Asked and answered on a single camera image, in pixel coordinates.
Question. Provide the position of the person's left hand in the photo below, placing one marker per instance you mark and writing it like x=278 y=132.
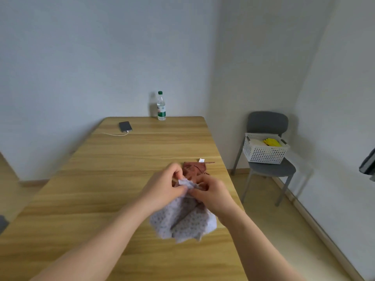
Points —
x=161 y=190

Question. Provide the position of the person's right hand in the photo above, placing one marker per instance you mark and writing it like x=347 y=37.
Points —
x=216 y=199

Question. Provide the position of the lilac dotted white cloth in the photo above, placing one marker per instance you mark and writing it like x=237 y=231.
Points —
x=184 y=216

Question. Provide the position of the white plastic basket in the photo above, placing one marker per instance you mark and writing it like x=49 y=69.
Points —
x=265 y=153

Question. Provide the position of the small white towel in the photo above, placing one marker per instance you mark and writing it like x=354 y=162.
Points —
x=256 y=142

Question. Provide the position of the yellow cloth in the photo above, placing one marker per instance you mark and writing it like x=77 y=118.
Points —
x=272 y=142

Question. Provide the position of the person's left forearm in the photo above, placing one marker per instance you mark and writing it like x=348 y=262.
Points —
x=88 y=248

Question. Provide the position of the person's right forearm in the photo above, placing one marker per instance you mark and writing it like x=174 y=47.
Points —
x=263 y=251

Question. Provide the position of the grey smartphone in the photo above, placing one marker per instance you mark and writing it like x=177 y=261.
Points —
x=125 y=126

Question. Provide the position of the clear green-label water bottle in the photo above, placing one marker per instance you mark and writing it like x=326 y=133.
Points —
x=161 y=106

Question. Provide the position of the wooden table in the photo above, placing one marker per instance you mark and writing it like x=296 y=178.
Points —
x=73 y=187

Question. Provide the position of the grey chair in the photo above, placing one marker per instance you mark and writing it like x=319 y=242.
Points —
x=3 y=223
x=268 y=122

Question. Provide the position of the dark grey curtain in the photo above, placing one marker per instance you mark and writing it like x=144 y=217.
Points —
x=368 y=165

